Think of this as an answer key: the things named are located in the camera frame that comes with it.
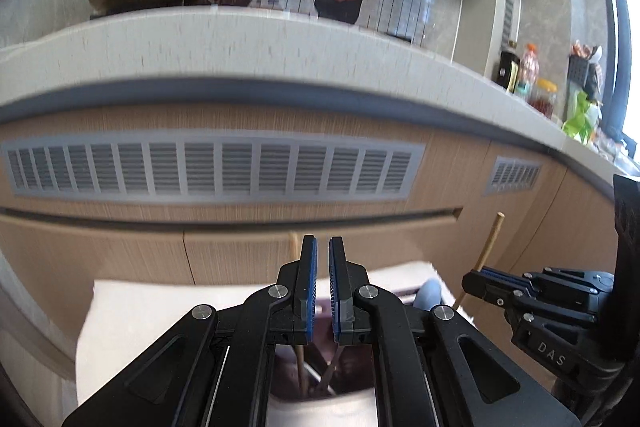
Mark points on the wooden kitchen cabinet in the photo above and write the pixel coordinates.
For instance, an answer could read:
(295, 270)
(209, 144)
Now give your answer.
(250, 227)

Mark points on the clear bottle orange cap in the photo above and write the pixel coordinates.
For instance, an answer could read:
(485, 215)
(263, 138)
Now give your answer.
(528, 69)

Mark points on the black wall utensil rack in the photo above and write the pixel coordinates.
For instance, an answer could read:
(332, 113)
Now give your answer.
(577, 72)

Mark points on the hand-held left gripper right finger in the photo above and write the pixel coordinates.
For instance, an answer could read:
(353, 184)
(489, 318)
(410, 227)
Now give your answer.
(333, 292)

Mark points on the white tablecloth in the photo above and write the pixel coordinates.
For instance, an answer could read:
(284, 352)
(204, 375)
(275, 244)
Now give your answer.
(150, 332)

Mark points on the dark sauce bottle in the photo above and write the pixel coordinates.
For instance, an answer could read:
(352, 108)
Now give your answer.
(510, 69)

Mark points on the small wall vent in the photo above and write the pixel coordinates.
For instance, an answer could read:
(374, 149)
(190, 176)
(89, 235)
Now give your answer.
(508, 22)

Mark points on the maroon plastic utensil holder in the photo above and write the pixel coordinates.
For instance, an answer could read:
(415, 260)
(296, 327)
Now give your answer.
(355, 372)

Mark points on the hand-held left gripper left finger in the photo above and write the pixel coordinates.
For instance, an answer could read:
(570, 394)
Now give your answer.
(312, 287)

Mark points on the beige kitchen counter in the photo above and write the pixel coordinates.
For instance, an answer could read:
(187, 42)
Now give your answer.
(250, 52)

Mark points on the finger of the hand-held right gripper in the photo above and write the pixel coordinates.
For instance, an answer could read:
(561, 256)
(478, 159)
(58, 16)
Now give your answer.
(492, 294)
(575, 281)

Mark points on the jar with yellow lid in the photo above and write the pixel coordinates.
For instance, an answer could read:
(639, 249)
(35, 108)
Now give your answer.
(545, 99)

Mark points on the wooden chopstick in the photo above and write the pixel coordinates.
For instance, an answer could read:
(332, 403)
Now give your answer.
(301, 367)
(487, 247)

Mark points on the small grey vent grille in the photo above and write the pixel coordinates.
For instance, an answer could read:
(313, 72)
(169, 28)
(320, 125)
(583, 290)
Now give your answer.
(515, 174)

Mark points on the large grey vent grille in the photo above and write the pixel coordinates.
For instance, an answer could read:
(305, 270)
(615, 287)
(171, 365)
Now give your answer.
(215, 167)

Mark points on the white ladle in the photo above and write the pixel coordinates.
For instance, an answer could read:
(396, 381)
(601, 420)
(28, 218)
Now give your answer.
(596, 53)

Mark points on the green plastic bag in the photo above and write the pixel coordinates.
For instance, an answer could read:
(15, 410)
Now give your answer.
(580, 119)

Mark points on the window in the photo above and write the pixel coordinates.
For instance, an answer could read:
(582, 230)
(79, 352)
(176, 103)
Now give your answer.
(620, 32)

